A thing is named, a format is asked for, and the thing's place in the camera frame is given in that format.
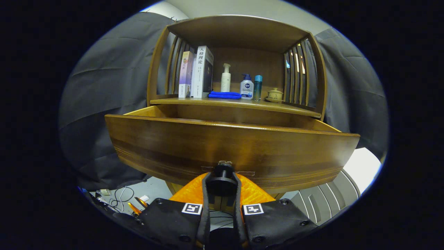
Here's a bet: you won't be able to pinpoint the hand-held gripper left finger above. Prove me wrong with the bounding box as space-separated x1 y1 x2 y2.
135 173 213 250

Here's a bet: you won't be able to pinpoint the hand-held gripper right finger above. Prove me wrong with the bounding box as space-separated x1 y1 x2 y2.
232 173 318 250

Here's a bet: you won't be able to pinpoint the brown wooden drawer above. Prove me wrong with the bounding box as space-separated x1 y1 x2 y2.
105 104 360 195

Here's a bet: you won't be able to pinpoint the wooden countertop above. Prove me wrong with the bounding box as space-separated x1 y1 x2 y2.
150 97 322 118

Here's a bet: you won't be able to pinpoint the brown wooden cabinet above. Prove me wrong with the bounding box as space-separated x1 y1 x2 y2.
147 15 327 212

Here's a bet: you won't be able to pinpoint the grey slatted panel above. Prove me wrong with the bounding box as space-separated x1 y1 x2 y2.
280 169 361 226

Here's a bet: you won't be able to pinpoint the blue folded cloth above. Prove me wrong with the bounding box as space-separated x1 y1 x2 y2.
208 91 242 100

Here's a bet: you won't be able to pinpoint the white bottle blue cap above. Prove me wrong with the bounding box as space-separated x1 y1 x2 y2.
240 74 254 100

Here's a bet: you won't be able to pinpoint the teal bottle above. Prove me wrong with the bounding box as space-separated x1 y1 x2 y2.
253 75 263 101

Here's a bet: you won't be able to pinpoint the white pump bottle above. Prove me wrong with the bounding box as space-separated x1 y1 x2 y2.
221 63 231 93

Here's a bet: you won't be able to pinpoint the white panel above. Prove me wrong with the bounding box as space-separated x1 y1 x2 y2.
342 148 382 195

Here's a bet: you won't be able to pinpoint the white book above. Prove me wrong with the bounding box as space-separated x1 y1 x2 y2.
191 45 214 99

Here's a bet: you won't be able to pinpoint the purple book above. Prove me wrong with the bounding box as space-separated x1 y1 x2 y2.
179 51 194 99

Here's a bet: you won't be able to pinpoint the black backdrop cloth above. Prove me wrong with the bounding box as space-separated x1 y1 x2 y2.
58 11 389 191

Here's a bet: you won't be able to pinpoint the black cables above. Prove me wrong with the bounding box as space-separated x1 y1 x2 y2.
109 186 136 213

